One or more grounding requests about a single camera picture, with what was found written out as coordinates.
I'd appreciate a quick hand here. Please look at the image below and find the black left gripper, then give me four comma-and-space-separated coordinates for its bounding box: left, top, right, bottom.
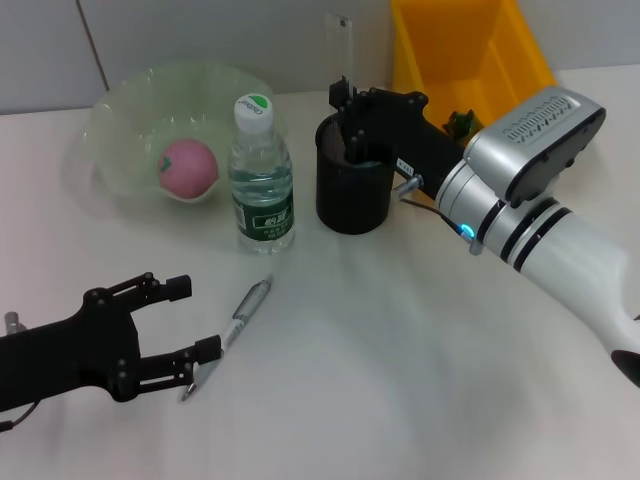
0, 272, 224, 414

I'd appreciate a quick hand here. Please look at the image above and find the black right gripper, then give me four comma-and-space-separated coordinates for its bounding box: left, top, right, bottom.
329, 74, 469, 199

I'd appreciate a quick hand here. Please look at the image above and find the clear plastic ruler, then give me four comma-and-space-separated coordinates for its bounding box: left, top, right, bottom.
324, 13, 357, 89

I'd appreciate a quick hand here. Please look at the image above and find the silver ballpoint pen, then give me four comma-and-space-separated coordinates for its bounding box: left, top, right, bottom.
180, 273, 275, 403

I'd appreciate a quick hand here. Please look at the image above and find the clear green-label water bottle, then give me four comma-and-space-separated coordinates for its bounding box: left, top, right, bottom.
227, 92, 296, 256

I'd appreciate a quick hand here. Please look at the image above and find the pink toy peach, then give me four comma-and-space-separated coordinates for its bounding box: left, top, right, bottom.
158, 138, 220, 200

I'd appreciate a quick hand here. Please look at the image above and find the black mesh pen holder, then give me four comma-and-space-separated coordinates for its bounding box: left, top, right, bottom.
314, 112, 397, 235

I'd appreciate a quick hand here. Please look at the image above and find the translucent green fruit plate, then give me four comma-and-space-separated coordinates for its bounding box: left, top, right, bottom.
64, 62, 289, 206

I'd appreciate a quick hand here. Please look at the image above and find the yellow plastic bin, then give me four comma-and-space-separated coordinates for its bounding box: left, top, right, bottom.
389, 0, 559, 151

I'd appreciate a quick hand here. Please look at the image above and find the right arm cable with plugs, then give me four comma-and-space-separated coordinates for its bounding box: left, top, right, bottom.
397, 173, 484, 256

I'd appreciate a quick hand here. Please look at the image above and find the arm cable with plugs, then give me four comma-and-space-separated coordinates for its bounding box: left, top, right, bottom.
397, 173, 484, 256
0, 312, 39, 434

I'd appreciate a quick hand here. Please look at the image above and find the left arm cable with plugs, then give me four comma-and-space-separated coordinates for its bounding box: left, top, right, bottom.
0, 312, 39, 434

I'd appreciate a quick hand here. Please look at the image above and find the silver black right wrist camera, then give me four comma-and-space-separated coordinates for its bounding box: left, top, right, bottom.
462, 85, 607, 209

